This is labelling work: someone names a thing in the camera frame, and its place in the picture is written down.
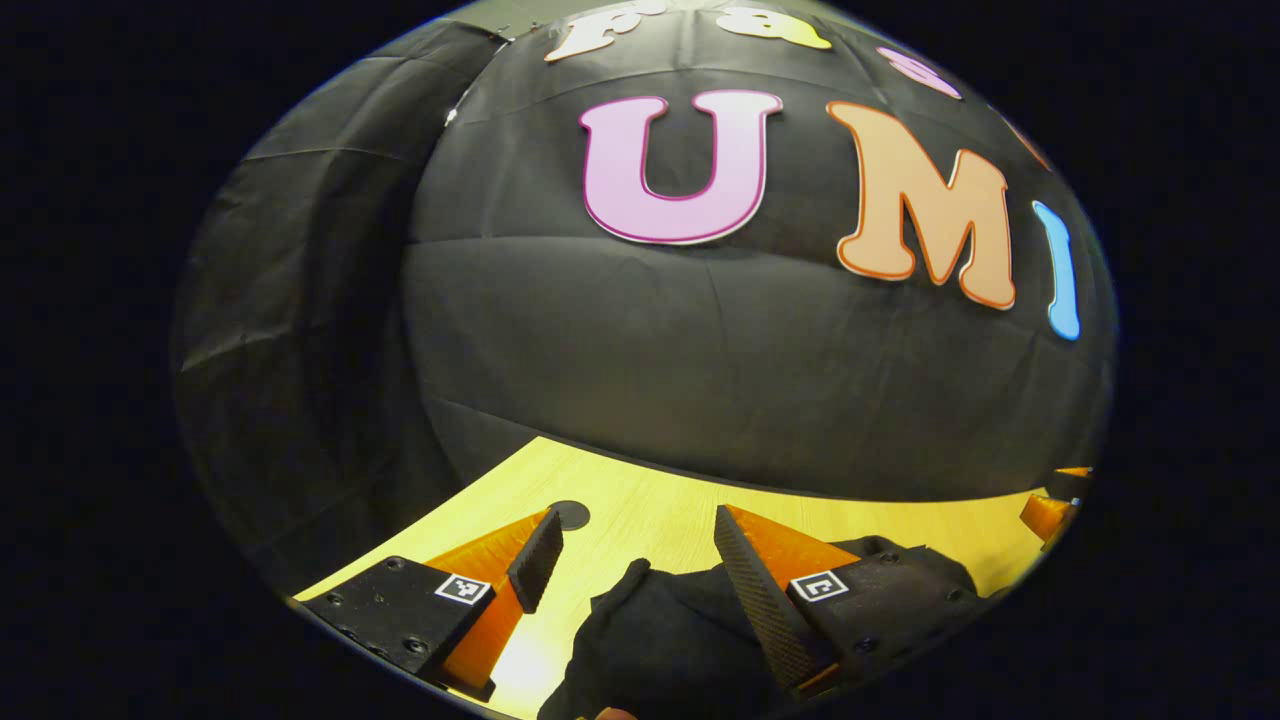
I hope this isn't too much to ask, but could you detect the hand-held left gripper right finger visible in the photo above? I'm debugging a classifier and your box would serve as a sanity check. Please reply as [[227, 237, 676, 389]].
[[713, 503, 979, 701]]

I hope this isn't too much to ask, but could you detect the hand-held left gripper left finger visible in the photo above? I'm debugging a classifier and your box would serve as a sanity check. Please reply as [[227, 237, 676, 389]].
[[298, 508, 566, 703]]

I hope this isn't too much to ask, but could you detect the black button shirt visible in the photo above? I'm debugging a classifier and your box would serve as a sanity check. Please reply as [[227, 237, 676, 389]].
[[540, 537, 981, 720]]

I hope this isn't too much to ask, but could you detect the black backdrop cloth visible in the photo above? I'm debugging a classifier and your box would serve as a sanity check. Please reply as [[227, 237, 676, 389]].
[[172, 0, 1118, 591]]

